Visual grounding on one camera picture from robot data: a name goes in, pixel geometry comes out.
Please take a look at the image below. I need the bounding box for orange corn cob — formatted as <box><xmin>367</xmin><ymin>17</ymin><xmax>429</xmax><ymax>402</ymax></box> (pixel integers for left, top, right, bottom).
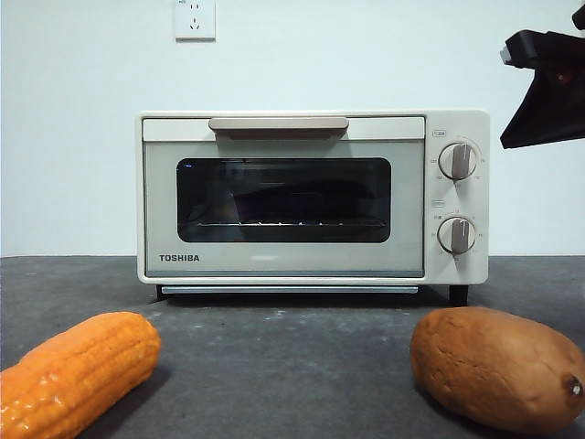
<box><xmin>0</xmin><ymin>311</ymin><xmax>162</xmax><ymax>439</ymax></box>

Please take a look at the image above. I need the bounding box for beige timer knob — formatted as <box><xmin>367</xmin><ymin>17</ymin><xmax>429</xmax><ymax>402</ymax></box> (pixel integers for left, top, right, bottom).
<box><xmin>437</xmin><ymin>217</ymin><xmax>477</xmax><ymax>255</ymax></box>

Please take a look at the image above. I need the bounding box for white wall socket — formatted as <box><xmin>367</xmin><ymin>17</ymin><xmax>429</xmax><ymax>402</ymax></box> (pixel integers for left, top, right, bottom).
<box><xmin>175</xmin><ymin>0</ymin><xmax>217</xmax><ymax>43</ymax></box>

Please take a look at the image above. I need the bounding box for cream Toshiba toaster oven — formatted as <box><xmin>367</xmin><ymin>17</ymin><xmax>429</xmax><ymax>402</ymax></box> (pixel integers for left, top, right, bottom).
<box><xmin>135</xmin><ymin>108</ymin><xmax>491</xmax><ymax>306</ymax></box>

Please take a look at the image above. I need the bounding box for beige oven door handle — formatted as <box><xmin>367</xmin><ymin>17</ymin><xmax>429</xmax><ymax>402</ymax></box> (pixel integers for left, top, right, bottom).
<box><xmin>207</xmin><ymin>116</ymin><xmax>348</xmax><ymax>141</ymax></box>

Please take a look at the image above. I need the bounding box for beige temperature knob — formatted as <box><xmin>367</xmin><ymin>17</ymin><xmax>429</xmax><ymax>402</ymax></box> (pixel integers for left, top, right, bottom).
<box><xmin>438</xmin><ymin>141</ymin><xmax>479</xmax><ymax>182</ymax></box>

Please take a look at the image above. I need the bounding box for brown sweet potato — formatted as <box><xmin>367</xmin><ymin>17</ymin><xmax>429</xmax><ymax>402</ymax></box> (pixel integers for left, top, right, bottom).
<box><xmin>409</xmin><ymin>305</ymin><xmax>585</xmax><ymax>434</ymax></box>

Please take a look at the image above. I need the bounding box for cream glass oven door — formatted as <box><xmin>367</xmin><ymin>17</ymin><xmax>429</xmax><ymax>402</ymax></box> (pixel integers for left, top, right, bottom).
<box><xmin>141</xmin><ymin>116</ymin><xmax>426</xmax><ymax>279</ymax></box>

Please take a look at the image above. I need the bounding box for silver wire oven rack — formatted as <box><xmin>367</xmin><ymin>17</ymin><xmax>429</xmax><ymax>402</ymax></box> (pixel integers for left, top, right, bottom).
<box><xmin>196</xmin><ymin>219</ymin><xmax>386</xmax><ymax>230</ymax></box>

